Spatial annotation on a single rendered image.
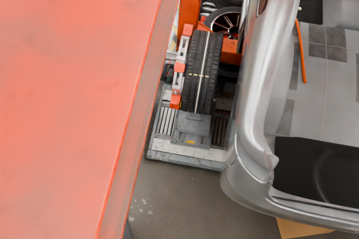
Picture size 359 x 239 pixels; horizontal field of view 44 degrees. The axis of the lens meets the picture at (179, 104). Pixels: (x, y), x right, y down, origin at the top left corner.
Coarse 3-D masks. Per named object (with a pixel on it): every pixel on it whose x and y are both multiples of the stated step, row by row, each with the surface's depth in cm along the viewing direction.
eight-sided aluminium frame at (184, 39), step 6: (186, 36) 341; (180, 42) 336; (186, 42) 336; (180, 48) 333; (186, 48) 333; (180, 54) 333; (186, 54) 376; (180, 60) 328; (186, 60) 377; (174, 78) 331; (180, 78) 331; (174, 84) 332; (180, 84) 331; (174, 90) 335; (180, 90) 334
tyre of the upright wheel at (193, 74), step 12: (192, 36) 336; (204, 36) 335; (216, 36) 338; (192, 48) 326; (204, 48) 326; (216, 48) 327; (192, 60) 323; (216, 60) 323; (192, 72) 324; (204, 72) 323; (216, 72) 322; (192, 84) 325; (204, 84) 324; (192, 96) 330; (204, 96) 328; (192, 108) 343; (204, 108) 339
